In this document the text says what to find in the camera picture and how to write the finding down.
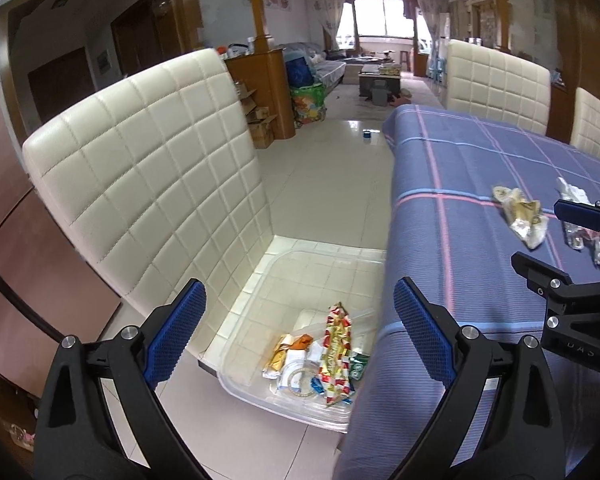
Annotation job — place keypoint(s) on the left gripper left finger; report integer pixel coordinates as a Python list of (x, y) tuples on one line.
[(75, 437)]

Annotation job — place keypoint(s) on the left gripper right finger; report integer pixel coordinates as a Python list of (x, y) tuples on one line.
[(522, 437)]

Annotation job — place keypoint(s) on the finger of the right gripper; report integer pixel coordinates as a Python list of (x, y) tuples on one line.
[(545, 274), (587, 216)]

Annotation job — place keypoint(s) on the white tissue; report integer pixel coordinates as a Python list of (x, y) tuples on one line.
[(574, 194)]

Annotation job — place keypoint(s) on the beige wrapper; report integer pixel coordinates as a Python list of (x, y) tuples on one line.
[(524, 217)]

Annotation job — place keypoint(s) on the green white milk carton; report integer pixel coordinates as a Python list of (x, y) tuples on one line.
[(357, 365)]

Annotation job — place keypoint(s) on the red gold snack wrapper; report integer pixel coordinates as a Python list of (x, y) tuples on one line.
[(334, 369)]

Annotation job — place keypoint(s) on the yellow snack package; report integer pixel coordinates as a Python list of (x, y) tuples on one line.
[(285, 352)]

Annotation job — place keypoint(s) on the silver blister pack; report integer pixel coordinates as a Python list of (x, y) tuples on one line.
[(575, 236)]

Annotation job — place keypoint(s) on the clear glass ashtray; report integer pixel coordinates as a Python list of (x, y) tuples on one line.
[(300, 379)]

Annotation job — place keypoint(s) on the orange peel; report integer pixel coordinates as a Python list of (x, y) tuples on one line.
[(302, 342)]

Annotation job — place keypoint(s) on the clear plastic trash bin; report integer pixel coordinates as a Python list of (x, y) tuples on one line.
[(300, 334)]

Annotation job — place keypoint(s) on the cream chair right far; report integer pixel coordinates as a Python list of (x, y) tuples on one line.
[(585, 134)]

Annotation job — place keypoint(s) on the cream chair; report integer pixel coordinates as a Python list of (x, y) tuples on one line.
[(585, 134), (155, 181), (490, 84)]

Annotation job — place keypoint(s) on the blue plaid tablecloth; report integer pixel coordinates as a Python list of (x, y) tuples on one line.
[(449, 235)]

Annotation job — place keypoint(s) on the cream chair middle far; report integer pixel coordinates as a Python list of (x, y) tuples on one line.
[(490, 84)]

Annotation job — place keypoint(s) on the cream chair at left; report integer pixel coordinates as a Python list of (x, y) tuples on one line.
[(155, 181)]

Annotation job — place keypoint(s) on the coffee table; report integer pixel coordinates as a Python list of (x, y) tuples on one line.
[(369, 78)]

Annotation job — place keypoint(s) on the window with curtains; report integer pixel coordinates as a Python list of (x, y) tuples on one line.
[(349, 25)]

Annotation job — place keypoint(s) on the green printed bag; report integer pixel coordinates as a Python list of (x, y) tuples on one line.
[(308, 104)]

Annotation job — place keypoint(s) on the grey sofa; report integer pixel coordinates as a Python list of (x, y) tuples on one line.
[(328, 72)]

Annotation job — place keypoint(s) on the cardboard boxes pile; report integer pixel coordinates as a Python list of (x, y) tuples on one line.
[(259, 119)]

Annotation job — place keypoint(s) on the wooden partition counter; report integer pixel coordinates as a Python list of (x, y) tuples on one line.
[(265, 73)]

